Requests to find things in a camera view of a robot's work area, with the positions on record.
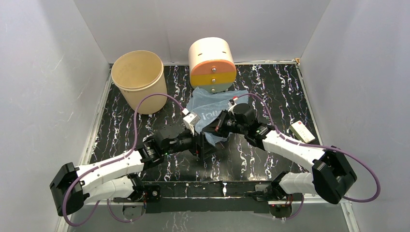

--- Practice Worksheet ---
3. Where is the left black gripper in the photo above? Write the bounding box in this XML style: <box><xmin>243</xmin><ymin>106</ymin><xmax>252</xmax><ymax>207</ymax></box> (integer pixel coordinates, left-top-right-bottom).
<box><xmin>163</xmin><ymin>124</ymin><xmax>219</xmax><ymax>159</ymax></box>

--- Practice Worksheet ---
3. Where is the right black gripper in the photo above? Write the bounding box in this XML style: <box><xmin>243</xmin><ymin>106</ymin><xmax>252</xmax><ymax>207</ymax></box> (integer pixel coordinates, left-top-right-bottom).
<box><xmin>202</xmin><ymin>109</ymin><xmax>247</xmax><ymax>138</ymax></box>

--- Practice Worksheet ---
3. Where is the light blue plastic bag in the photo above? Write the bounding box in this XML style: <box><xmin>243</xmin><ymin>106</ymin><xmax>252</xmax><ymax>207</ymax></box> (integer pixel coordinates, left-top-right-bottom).
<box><xmin>186</xmin><ymin>87</ymin><xmax>248</xmax><ymax>133</ymax></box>

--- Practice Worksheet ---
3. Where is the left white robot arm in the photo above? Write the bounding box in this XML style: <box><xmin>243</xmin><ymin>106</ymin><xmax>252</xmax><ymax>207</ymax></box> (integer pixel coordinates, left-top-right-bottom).
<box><xmin>49</xmin><ymin>130</ymin><xmax>216</xmax><ymax>217</ymax></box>

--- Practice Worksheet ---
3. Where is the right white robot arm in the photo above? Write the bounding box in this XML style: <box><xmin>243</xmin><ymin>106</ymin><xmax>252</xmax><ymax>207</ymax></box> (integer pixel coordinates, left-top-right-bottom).
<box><xmin>203</xmin><ymin>103</ymin><xmax>357</xmax><ymax>204</ymax></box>

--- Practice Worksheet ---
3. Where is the beige round trash bin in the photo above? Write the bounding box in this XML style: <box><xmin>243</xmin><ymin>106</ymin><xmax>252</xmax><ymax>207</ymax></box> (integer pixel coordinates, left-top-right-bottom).
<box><xmin>111</xmin><ymin>50</ymin><xmax>167</xmax><ymax>115</ymax></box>

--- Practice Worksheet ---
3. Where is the round cream drawer cabinet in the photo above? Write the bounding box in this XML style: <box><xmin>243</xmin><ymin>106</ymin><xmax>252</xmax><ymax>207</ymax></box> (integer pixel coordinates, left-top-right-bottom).
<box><xmin>188</xmin><ymin>37</ymin><xmax>236</xmax><ymax>93</ymax></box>

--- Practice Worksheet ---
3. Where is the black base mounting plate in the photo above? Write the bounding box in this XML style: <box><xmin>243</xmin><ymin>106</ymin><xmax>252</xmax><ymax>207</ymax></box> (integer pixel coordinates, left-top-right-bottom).
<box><xmin>114</xmin><ymin>181</ymin><xmax>302</xmax><ymax>217</ymax></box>

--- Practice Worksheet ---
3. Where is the small cream cardboard box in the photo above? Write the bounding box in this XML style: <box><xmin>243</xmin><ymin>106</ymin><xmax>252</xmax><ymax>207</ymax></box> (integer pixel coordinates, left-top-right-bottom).
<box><xmin>290</xmin><ymin>120</ymin><xmax>316</xmax><ymax>144</ymax></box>

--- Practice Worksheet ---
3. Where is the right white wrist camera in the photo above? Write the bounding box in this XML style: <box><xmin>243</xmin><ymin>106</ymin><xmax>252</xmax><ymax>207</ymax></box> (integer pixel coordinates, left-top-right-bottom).
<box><xmin>227</xmin><ymin>96</ymin><xmax>239</xmax><ymax>112</ymax></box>

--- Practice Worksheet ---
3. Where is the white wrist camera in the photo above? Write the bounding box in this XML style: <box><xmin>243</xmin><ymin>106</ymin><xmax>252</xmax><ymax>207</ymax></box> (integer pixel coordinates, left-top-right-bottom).
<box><xmin>227</xmin><ymin>96</ymin><xmax>239</xmax><ymax>112</ymax></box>
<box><xmin>182</xmin><ymin>108</ymin><xmax>200</xmax><ymax>135</ymax></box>

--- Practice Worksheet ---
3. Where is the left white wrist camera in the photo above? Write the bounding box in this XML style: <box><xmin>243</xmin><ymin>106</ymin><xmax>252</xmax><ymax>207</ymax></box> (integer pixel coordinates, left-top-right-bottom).
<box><xmin>182</xmin><ymin>108</ymin><xmax>200</xmax><ymax>135</ymax></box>

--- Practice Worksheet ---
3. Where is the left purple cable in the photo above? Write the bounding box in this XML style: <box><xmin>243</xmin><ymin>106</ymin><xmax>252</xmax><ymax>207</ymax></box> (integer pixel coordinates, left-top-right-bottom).
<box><xmin>62</xmin><ymin>93</ymin><xmax>190</xmax><ymax>227</ymax></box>

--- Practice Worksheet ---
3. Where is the purple cable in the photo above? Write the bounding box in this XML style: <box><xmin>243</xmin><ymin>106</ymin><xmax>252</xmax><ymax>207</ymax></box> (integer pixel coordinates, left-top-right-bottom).
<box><xmin>233</xmin><ymin>93</ymin><xmax>381</xmax><ymax>221</ymax></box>
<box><xmin>62</xmin><ymin>93</ymin><xmax>190</xmax><ymax>227</ymax></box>

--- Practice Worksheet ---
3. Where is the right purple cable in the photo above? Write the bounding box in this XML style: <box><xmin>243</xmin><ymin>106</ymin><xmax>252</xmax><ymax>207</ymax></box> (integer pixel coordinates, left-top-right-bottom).
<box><xmin>233</xmin><ymin>93</ymin><xmax>381</xmax><ymax>221</ymax></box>

